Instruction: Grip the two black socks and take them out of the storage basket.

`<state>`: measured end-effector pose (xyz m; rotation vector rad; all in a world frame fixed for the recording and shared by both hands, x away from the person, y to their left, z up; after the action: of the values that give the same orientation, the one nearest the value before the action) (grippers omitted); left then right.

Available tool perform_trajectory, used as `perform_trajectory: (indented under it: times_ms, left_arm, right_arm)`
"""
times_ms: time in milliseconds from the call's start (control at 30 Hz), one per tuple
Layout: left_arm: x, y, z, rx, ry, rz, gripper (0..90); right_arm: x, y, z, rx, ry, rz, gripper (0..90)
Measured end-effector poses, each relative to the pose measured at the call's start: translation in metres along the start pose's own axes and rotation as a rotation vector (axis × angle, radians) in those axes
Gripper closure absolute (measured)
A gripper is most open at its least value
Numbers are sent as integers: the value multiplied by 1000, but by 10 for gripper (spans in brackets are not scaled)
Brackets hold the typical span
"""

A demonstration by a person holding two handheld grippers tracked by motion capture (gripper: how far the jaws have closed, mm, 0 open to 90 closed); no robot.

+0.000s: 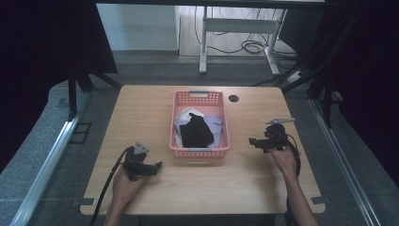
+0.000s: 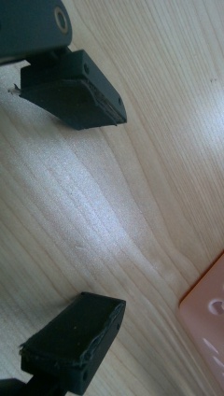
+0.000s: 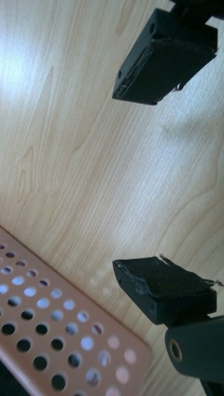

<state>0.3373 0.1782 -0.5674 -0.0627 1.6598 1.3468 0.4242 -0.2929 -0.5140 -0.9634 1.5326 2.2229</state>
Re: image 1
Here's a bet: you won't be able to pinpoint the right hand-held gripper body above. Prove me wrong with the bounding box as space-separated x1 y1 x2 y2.
263 117 296 153

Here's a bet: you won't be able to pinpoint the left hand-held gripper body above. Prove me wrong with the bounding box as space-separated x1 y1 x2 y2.
122 141 155 183

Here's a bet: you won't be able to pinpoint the person's right hand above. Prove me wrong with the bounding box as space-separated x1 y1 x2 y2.
268 146 301 179

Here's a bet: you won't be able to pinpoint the person's left hand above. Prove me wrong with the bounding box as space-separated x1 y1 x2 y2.
111 169 149 209

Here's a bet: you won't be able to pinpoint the lavender cloth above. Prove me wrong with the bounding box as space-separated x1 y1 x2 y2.
200 114 225 148

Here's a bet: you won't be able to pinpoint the black cloth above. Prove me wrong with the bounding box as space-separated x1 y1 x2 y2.
179 112 215 149

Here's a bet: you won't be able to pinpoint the pink plastic basket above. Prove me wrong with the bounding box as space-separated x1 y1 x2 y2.
168 89 231 159

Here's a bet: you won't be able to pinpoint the white cloth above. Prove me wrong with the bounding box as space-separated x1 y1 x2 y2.
174 106 205 149

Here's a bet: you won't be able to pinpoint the black metal stand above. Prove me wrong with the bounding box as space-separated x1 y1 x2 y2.
67 64 124 121
273 8 361 129

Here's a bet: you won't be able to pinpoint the white power strip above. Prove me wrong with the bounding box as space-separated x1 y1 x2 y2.
286 70 306 85

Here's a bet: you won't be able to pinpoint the black curtain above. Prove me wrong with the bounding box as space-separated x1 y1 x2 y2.
279 0 399 189
0 0 119 174

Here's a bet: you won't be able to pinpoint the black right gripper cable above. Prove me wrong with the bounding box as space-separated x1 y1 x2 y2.
272 127 303 226

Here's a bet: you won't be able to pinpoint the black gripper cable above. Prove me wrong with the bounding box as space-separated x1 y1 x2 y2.
272 127 303 226
88 146 136 226

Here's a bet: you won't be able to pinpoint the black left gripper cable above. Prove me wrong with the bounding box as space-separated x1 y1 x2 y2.
88 146 136 226

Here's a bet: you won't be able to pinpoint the aluminium floor rail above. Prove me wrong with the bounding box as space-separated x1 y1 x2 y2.
308 98 382 226
8 92 91 226

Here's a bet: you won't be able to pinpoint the black floor cables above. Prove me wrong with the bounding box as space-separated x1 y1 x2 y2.
193 5 298 62

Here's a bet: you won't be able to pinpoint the white desk frame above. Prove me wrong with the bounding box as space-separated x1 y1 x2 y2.
199 6 288 76

